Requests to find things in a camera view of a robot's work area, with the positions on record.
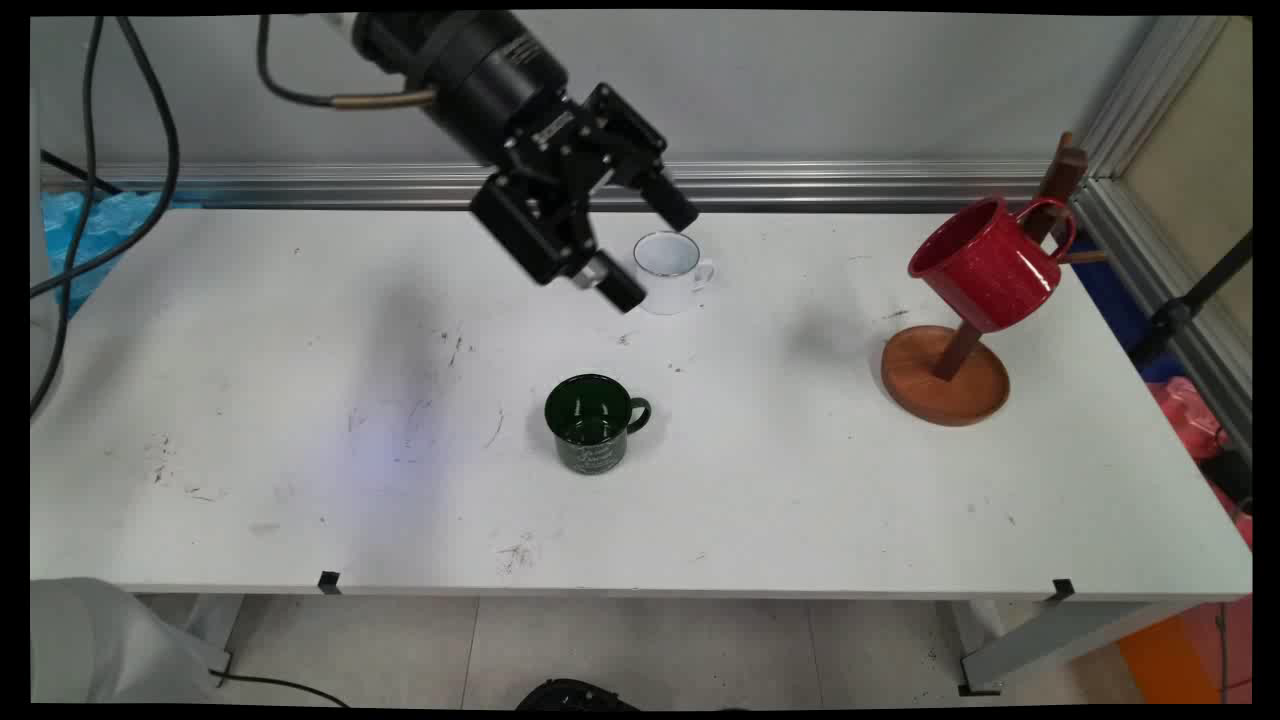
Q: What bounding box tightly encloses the blue bubble wrap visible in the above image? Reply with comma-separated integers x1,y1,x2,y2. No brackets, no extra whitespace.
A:
40,190,203,317

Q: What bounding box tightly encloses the black floor cable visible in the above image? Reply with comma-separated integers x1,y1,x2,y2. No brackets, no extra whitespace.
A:
208,670,353,708

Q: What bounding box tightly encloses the blue fabric sheet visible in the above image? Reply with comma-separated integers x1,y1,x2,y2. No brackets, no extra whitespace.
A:
1060,230,1183,383

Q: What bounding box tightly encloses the red enamel mug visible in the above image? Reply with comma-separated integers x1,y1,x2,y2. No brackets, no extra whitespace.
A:
907,195,1078,334

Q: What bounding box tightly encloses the black tripod stand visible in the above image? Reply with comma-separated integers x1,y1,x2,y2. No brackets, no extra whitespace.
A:
1130,230,1253,367

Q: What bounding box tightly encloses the small black box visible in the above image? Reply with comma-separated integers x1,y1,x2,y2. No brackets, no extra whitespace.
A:
1200,450,1253,511

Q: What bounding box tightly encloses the dark green enamel mug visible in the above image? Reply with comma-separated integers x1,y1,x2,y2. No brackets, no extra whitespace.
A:
544,374,652,476

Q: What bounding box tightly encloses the black cable brass connector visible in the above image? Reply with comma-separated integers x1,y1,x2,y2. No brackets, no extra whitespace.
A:
30,15,438,416

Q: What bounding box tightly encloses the orange box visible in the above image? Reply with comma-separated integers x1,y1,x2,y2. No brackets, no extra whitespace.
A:
1118,598,1253,704

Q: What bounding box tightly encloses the thin black background cable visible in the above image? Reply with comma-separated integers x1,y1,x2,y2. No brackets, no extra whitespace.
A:
40,148,123,197

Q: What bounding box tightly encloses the grey angled table leg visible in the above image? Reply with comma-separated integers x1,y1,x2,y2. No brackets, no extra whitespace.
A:
940,600,1193,697

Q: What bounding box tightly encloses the aluminium rail along wall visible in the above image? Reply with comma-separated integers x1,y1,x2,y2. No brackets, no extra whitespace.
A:
40,160,1053,213

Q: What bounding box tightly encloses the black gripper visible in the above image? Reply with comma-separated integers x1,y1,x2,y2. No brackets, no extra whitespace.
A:
350,12,699,314

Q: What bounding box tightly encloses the wooden mug tree stand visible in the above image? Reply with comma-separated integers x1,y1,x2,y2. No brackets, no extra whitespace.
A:
880,132,1109,428

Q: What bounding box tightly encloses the black round floor object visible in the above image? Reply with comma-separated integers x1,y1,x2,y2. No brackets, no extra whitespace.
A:
515,678,641,711

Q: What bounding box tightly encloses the red plastic bag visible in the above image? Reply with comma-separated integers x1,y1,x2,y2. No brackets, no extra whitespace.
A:
1145,378,1253,547

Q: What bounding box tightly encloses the black camera cable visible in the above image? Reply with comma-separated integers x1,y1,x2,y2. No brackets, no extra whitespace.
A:
30,15,181,299

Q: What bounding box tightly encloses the aluminium frame post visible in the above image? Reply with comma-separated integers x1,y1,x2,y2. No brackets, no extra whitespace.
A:
1070,15,1253,461

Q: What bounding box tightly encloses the white enamel mug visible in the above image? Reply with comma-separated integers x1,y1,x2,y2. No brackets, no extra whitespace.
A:
632,231,717,317

